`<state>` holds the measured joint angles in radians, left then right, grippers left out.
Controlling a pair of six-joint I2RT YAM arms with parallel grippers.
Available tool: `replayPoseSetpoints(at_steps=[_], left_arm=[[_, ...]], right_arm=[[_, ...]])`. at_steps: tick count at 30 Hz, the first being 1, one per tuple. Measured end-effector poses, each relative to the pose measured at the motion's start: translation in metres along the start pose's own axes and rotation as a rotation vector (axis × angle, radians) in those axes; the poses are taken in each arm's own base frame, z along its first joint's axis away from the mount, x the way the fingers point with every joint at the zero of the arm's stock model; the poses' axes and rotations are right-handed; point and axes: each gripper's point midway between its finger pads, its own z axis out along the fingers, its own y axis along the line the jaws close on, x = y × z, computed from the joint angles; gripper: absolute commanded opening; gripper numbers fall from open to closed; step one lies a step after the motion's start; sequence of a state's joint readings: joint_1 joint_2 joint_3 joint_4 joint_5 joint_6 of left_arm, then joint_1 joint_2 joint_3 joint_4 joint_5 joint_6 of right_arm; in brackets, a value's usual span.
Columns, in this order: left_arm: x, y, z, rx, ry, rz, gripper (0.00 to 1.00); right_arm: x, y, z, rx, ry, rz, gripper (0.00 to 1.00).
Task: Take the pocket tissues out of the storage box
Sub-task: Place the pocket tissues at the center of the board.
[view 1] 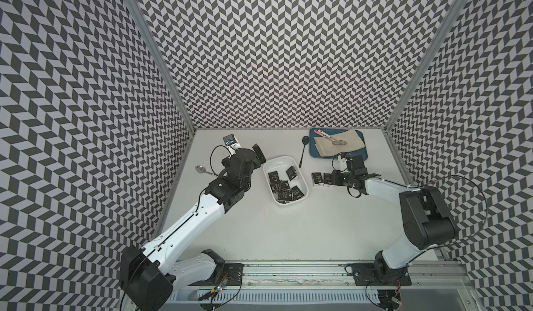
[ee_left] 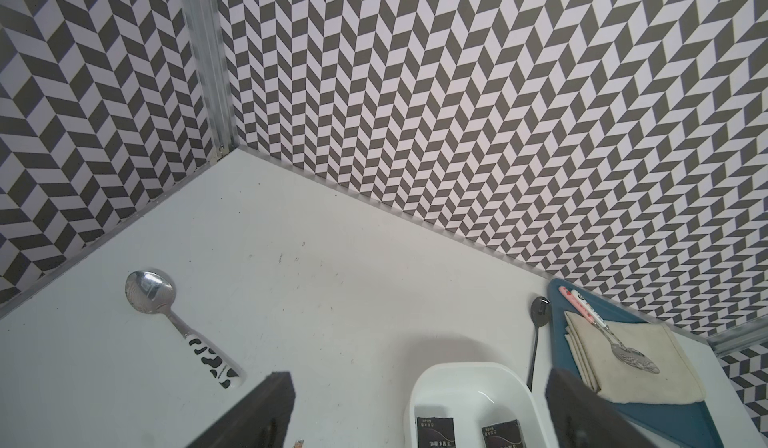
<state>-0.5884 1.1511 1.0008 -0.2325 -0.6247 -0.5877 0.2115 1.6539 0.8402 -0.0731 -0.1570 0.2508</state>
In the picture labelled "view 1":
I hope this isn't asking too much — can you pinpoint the white plastic storage box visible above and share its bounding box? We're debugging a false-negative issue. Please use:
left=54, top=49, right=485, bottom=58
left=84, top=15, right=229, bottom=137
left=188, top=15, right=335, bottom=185
left=262, top=156, right=310, bottom=207

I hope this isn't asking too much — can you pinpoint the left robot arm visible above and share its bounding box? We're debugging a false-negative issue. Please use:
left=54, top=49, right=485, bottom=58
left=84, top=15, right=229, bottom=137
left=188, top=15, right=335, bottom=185
left=119, top=135, right=266, bottom=310

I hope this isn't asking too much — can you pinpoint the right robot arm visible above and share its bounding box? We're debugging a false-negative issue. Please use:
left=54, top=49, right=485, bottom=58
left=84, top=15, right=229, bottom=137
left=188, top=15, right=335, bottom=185
left=333, top=153, right=459, bottom=283

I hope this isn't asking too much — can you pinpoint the blue tray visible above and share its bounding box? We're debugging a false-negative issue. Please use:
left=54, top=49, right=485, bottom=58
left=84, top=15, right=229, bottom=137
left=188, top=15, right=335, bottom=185
left=309, top=128, right=369, bottom=160

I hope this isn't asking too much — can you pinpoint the beige folded cloth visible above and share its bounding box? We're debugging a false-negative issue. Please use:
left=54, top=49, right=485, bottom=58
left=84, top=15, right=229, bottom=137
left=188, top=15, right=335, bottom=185
left=314, top=129, right=366, bottom=157

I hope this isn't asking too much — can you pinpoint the silver spoon on table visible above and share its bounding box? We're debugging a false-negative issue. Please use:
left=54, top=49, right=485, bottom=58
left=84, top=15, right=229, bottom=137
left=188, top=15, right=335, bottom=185
left=195, top=165, right=213, bottom=175

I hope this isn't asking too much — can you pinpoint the black spoon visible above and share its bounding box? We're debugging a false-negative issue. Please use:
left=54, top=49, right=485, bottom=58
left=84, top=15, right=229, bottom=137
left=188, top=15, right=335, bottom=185
left=298, top=136, right=310, bottom=168

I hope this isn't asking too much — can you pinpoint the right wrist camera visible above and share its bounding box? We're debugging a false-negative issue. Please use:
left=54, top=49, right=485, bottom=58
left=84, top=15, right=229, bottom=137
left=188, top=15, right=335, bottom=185
left=337, top=152, right=350, bottom=172

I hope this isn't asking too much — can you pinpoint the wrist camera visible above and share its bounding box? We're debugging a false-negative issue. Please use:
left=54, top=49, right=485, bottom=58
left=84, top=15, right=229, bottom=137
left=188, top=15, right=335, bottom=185
left=337, top=152, right=350, bottom=172
left=223, top=134, right=241, bottom=150

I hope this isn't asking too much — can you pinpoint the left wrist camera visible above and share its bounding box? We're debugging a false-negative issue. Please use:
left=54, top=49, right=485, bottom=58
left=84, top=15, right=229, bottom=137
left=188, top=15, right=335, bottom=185
left=223, top=134, right=241, bottom=150

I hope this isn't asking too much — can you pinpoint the red handled utensil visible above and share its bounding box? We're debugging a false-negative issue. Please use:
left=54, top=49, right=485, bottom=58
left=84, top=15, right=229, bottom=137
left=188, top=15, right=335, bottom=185
left=314, top=129, right=348, bottom=145

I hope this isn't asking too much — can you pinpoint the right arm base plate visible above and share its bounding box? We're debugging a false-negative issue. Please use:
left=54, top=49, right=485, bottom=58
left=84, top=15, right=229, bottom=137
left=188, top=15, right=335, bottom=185
left=349, top=263, right=412, bottom=287

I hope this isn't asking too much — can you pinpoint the aluminium front rail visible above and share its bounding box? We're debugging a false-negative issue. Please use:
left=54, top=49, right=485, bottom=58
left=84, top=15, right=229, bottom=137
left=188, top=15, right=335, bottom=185
left=225, top=261, right=474, bottom=290

